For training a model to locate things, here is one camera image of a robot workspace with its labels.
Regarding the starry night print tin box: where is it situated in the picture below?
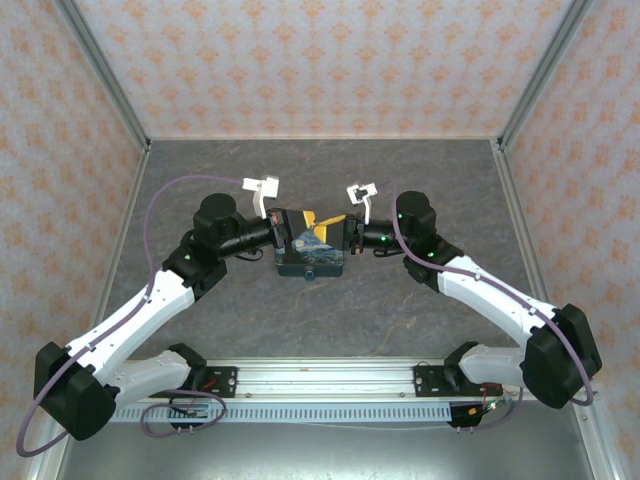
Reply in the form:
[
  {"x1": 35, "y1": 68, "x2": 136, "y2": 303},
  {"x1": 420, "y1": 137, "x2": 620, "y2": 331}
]
[{"x1": 273, "y1": 227, "x2": 347, "y2": 280}]

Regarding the small right electronics board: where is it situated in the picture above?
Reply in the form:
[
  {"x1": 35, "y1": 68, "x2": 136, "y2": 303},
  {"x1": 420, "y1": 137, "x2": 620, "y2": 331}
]
[{"x1": 469, "y1": 398, "x2": 506, "y2": 416}]

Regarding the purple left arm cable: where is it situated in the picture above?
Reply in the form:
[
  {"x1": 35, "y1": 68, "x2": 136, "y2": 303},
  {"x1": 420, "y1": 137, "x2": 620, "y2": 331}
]
[{"x1": 15, "y1": 174, "x2": 249, "y2": 459}]

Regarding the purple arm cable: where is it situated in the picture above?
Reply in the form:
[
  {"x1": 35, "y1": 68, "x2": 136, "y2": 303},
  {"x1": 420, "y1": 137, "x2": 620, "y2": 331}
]
[
  {"x1": 377, "y1": 180, "x2": 596, "y2": 432},
  {"x1": 15, "y1": 174, "x2": 249, "y2": 459}
]

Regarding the aluminium table back rail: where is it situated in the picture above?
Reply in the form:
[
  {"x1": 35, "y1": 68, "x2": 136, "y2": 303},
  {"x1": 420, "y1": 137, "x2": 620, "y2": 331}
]
[{"x1": 148, "y1": 133, "x2": 501, "y2": 143}]

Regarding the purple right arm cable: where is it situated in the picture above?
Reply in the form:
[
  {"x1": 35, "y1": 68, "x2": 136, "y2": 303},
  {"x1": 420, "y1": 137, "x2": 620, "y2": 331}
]
[{"x1": 377, "y1": 180, "x2": 596, "y2": 432}]

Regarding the aluminium table side rail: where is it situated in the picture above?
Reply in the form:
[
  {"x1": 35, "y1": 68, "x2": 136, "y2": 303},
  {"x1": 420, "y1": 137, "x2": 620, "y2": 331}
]
[
  {"x1": 92, "y1": 144, "x2": 153, "y2": 326},
  {"x1": 492, "y1": 138, "x2": 557, "y2": 311}
]

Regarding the aluminium mounting rail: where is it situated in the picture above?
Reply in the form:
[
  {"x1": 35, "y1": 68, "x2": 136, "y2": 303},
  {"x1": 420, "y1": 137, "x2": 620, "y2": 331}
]
[{"x1": 197, "y1": 357, "x2": 526, "y2": 401}]

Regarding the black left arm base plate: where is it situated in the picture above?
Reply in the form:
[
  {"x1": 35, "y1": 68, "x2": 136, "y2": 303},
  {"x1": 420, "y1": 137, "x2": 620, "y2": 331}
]
[{"x1": 187, "y1": 366, "x2": 239, "y2": 400}]

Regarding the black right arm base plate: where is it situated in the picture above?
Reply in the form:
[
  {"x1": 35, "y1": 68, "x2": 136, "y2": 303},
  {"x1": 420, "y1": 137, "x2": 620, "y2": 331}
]
[{"x1": 413, "y1": 364, "x2": 481, "y2": 400}]

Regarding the white slotted cable duct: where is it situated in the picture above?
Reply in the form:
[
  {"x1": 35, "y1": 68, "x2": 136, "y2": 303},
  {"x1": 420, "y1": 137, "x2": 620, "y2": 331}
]
[{"x1": 107, "y1": 402, "x2": 454, "y2": 425}]

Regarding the aluminium frame post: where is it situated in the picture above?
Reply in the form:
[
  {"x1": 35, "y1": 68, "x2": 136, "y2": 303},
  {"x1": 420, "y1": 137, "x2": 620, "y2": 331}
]
[
  {"x1": 52, "y1": 0, "x2": 153, "y2": 151},
  {"x1": 498, "y1": 0, "x2": 596, "y2": 154}
]

